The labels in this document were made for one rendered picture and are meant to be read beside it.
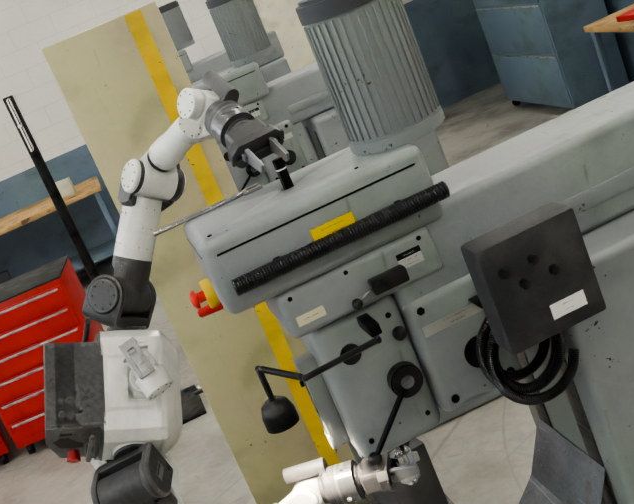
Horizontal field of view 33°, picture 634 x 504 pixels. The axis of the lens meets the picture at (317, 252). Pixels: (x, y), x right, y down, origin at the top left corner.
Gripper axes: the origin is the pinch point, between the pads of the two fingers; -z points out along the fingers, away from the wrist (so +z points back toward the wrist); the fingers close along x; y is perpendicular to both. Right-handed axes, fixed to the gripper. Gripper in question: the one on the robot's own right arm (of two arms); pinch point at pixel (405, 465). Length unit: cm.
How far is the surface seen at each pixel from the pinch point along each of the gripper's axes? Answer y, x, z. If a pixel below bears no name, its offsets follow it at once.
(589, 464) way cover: 14.5, 4.1, -37.1
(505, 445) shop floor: 123, 213, 3
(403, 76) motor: -79, 2, -28
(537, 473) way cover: 24.8, 23.2, -24.0
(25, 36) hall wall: -112, 821, 373
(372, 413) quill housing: -19.3, -10.6, -0.2
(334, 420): -17.9, -5.7, 9.1
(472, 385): -15.9, -4.7, -20.5
